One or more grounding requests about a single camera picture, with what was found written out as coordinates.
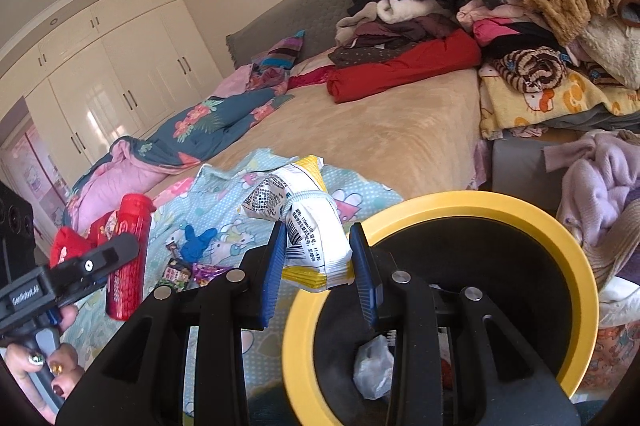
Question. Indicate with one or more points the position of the white knotted snack packet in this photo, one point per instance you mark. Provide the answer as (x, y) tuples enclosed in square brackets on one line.
[(310, 226)]

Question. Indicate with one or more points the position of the purple wrapper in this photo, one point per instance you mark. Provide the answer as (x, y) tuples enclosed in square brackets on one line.
[(210, 274)]

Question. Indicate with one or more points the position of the beige pillow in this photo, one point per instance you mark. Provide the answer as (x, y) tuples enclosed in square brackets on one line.
[(317, 59)]

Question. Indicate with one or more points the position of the pink printed door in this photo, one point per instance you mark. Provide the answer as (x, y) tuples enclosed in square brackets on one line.
[(35, 166)]

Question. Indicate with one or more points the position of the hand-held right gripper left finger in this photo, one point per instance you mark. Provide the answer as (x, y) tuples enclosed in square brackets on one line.
[(274, 276)]

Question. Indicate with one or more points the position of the brown striped knit cuff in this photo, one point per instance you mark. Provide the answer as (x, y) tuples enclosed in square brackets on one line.
[(625, 6)]

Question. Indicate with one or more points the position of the orange floral cloth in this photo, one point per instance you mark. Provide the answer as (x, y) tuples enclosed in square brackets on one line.
[(610, 356)]

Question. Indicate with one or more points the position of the tan fuzzy sweater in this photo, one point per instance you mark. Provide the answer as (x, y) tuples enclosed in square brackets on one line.
[(555, 1)]

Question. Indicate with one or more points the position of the yellow rimmed black bin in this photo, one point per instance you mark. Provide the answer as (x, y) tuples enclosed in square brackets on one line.
[(500, 206)]

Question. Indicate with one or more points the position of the red folded cloth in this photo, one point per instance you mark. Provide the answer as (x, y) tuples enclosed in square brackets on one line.
[(425, 56)]

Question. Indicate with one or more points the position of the grey padded bench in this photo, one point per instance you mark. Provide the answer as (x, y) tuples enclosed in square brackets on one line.
[(520, 176)]

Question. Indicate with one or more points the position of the brown striped knit garment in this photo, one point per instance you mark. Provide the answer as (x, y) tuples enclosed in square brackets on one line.
[(532, 69)]

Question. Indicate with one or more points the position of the white sherpa garment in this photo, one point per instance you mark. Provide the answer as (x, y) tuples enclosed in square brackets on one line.
[(610, 51)]

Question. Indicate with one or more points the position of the red printed cloth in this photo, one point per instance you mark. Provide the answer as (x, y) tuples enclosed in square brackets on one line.
[(67, 246)]

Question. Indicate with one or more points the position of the blue rubber toy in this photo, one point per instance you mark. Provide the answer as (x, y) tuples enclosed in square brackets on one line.
[(197, 238)]

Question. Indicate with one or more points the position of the pink cartoon blanket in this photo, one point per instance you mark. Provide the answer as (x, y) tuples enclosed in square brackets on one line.
[(172, 188)]

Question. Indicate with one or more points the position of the pink floral cloth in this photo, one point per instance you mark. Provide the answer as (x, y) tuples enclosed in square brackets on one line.
[(235, 81)]

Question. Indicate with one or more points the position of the dark red lace cloth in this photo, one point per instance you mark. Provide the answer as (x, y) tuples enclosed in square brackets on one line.
[(310, 77)]

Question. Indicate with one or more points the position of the cream knit garment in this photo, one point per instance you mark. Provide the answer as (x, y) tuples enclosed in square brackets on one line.
[(355, 24)]

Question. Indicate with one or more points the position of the cream wardrobe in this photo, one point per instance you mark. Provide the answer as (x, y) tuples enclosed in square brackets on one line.
[(125, 76)]

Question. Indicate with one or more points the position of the yellow cartoon blanket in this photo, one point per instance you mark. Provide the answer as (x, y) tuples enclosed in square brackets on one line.
[(585, 101)]

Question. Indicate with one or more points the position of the maroon dotted garment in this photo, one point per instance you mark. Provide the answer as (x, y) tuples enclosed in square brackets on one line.
[(390, 36)]

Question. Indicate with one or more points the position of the light blue cat print sheet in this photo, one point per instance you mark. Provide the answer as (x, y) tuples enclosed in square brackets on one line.
[(225, 216)]

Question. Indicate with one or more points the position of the pink garment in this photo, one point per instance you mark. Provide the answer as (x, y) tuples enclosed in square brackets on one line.
[(492, 29)]

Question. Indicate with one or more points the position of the colourful striped cloth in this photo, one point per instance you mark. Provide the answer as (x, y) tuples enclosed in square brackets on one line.
[(285, 51)]

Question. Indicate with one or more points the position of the grey headboard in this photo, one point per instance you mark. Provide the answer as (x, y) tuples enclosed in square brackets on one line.
[(310, 6)]

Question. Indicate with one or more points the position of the beige fleece bed sheet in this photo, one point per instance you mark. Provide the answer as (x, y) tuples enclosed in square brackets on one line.
[(390, 131)]

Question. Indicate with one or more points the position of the dark printed wrapper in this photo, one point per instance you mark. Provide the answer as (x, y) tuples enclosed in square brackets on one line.
[(175, 275)]

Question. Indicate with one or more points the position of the black cloth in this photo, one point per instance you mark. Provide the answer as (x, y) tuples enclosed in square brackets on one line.
[(525, 39)]

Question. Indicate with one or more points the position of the white cloth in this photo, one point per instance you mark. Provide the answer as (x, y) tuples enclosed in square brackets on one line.
[(622, 301)]

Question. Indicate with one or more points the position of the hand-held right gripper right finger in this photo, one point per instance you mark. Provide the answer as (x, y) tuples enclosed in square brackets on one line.
[(365, 276)]

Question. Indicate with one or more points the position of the white fleece garment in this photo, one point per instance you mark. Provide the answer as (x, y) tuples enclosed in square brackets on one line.
[(400, 9)]

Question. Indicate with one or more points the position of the person's left hand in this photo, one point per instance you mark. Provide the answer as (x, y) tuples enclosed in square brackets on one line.
[(30, 376)]

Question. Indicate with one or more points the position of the lavender sweater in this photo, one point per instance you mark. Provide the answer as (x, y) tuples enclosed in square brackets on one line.
[(600, 196)]

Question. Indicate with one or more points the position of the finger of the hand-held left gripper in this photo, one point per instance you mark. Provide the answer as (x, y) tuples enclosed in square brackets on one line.
[(95, 263)]

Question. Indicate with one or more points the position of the blue floral quilt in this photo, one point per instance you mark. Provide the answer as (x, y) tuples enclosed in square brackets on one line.
[(210, 121)]

